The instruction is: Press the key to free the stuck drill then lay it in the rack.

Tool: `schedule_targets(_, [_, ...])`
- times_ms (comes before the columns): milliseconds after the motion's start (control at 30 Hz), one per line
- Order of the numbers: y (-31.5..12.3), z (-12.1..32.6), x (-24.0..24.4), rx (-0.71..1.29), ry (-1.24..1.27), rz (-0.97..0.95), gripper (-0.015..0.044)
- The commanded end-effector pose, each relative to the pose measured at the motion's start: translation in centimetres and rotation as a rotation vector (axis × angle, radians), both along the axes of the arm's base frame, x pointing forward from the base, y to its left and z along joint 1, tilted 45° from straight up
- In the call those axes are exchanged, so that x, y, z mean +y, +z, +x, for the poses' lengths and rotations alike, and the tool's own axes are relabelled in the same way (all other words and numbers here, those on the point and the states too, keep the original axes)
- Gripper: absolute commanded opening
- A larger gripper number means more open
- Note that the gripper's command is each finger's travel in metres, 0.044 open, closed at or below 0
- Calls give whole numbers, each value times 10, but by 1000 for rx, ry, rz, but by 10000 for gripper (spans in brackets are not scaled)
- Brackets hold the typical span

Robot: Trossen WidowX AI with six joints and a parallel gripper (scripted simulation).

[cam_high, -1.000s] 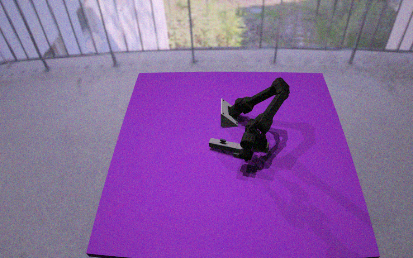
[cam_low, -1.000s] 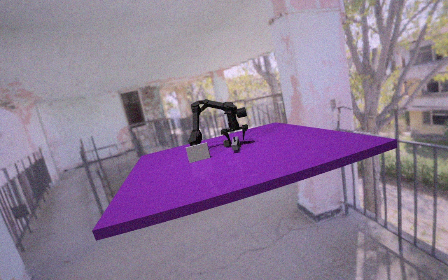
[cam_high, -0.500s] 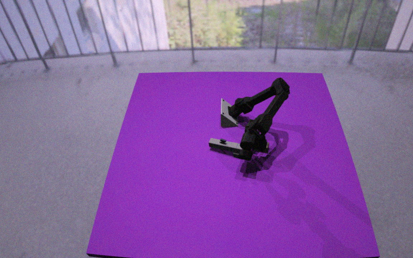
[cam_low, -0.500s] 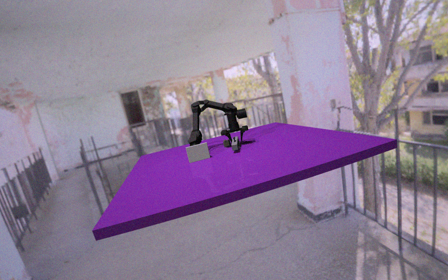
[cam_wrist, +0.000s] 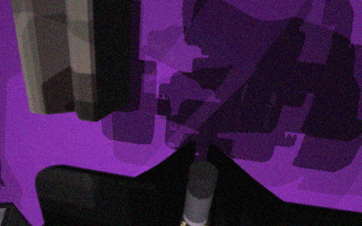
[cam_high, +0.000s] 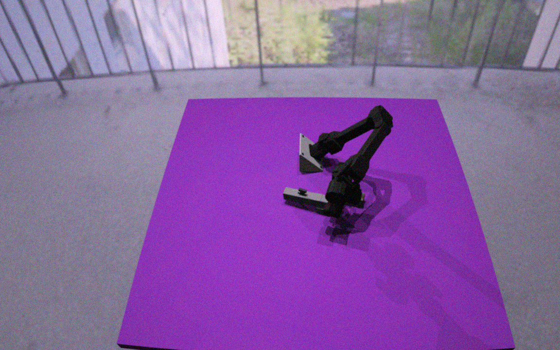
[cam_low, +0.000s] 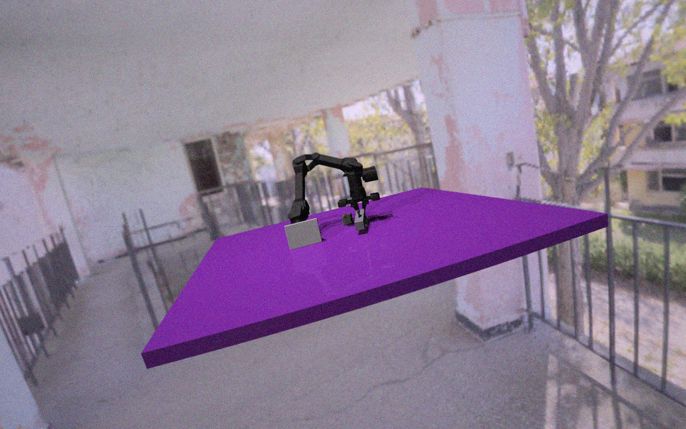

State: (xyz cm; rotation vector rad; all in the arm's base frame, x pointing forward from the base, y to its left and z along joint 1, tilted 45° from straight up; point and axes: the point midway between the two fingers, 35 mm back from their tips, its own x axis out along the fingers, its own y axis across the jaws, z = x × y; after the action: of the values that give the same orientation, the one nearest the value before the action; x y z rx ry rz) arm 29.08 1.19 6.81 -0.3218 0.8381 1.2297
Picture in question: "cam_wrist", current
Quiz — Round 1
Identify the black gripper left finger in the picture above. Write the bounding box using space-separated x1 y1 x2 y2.
35 141 196 226

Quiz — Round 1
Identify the grey cylinder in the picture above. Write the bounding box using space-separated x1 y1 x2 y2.
180 161 219 226

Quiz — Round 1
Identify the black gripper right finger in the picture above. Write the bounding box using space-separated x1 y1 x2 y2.
207 144 362 226

